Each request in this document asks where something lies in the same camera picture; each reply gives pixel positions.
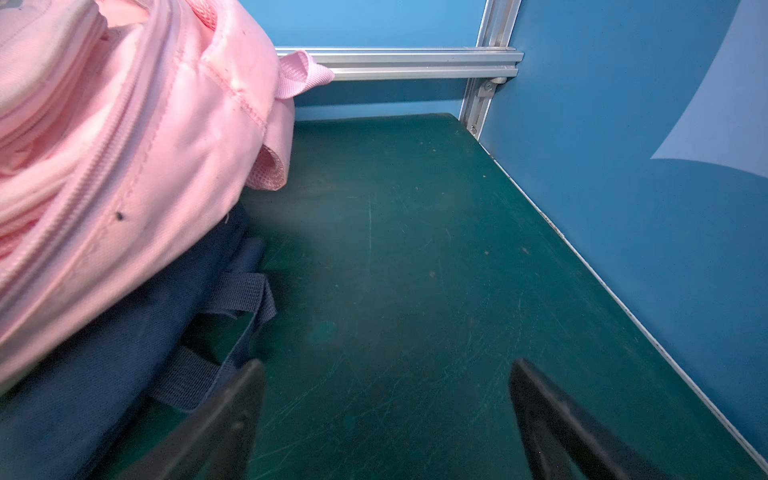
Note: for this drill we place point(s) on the beige and navy backpack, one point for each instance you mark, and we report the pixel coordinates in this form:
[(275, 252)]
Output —
[(60, 421)]

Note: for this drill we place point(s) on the aluminium right corner post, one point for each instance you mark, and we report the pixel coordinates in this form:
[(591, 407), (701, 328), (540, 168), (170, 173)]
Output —
[(493, 62)]

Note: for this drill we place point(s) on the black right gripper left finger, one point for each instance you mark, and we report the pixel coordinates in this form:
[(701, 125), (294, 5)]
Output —
[(217, 439)]

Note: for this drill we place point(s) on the aluminium back rail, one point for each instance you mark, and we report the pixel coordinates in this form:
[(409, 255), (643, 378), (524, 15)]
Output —
[(383, 64)]

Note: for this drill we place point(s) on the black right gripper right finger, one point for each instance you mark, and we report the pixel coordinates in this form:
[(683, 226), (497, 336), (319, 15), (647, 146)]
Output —
[(562, 440)]

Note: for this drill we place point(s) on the pink backpack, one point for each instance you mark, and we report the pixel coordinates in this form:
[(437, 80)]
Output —
[(128, 131)]

